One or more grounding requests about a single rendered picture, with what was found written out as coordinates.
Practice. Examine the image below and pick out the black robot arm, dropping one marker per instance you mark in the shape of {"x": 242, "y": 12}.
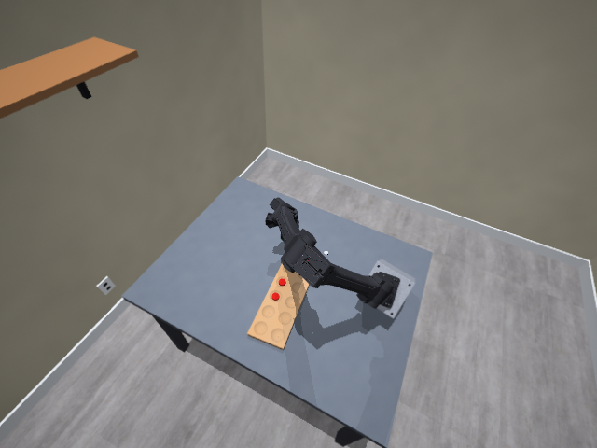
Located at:
{"x": 303, "y": 257}

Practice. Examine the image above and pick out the tan tray with round pockets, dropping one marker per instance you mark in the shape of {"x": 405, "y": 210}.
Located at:
{"x": 275, "y": 319}

